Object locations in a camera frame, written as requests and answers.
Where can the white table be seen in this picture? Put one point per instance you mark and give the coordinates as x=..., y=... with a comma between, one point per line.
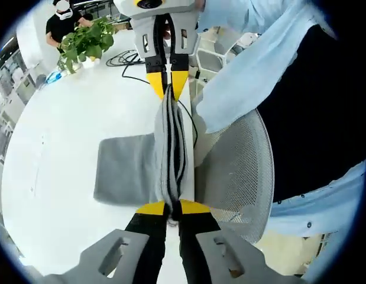
x=67, y=118

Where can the blue packet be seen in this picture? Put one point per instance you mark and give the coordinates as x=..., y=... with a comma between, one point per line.
x=54, y=77

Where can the grey towel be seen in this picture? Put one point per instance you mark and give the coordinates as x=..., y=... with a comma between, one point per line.
x=123, y=165

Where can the green potted plant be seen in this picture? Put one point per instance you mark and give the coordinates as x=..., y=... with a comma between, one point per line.
x=88, y=38

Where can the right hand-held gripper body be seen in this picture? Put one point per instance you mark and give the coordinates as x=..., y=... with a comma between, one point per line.
x=171, y=8

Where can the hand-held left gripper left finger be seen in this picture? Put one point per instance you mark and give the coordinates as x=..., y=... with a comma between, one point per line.
x=150, y=230

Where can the grey mesh office chair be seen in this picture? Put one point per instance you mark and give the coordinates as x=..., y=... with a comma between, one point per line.
x=239, y=171

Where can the dark grey round object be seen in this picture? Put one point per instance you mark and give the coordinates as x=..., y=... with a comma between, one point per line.
x=41, y=80

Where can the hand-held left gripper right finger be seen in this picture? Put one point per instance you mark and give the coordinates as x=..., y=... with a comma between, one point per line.
x=197, y=227

